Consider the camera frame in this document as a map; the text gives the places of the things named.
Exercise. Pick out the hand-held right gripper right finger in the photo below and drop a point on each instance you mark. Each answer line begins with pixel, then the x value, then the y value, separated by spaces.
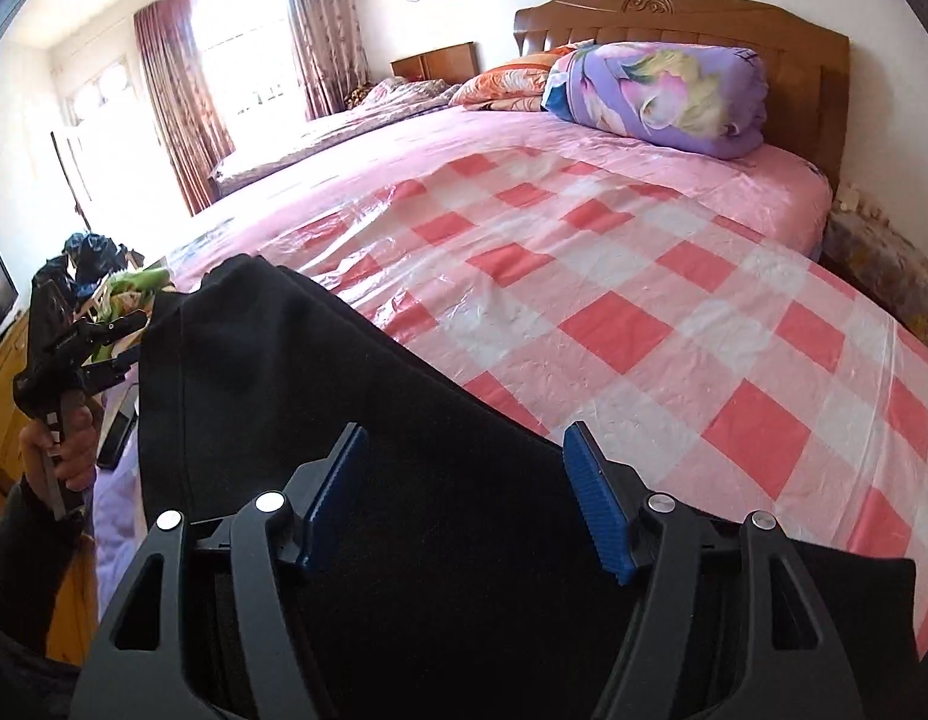
pixel 595 502

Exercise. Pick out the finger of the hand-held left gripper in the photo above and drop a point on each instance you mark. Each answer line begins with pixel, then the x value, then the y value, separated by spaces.
pixel 111 330
pixel 107 375

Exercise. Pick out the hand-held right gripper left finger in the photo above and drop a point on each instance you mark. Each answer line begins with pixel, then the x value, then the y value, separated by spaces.
pixel 336 495

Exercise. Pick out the black pants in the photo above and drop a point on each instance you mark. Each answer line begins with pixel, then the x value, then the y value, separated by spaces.
pixel 321 390

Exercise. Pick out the person's left forearm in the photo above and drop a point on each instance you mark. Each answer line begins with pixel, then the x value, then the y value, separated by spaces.
pixel 29 600

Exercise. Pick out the person's left hand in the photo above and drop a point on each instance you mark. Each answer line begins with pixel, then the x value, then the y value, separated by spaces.
pixel 80 450

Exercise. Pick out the black flat device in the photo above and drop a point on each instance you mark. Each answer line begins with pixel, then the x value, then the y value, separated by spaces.
pixel 117 435

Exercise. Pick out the black plastic bag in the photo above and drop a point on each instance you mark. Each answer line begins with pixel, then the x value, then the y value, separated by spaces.
pixel 89 251

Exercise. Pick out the white framed side window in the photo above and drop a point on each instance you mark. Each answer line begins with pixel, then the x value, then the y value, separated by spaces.
pixel 104 105

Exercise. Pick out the bed with checkered pink sheet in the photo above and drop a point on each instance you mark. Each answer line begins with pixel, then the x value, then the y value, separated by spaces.
pixel 621 277

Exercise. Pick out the lilac floral bed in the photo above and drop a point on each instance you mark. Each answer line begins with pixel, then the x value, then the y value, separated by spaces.
pixel 321 135

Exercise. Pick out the bright window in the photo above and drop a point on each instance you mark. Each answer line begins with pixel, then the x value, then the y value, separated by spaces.
pixel 239 60

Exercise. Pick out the nightstand with floral cloth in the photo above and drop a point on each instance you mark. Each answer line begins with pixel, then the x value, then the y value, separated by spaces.
pixel 884 270

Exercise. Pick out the small beige box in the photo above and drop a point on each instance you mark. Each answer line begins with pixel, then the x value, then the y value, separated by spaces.
pixel 858 201

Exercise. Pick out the purple floral folded quilt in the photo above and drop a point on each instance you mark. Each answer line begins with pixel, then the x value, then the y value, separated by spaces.
pixel 659 97

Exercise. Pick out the orange floral pillow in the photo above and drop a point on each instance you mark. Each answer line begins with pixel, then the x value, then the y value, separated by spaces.
pixel 501 86

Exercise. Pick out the carved wooden headboard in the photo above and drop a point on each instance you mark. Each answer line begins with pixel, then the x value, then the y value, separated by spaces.
pixel 809 67

